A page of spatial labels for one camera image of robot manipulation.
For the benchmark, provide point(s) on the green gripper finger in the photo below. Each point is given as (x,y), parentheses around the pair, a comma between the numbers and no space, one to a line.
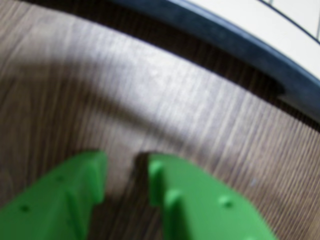
(205,215)
(50,205)

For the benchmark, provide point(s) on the white go board dark frame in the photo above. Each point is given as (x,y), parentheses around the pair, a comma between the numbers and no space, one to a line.
(275,20)

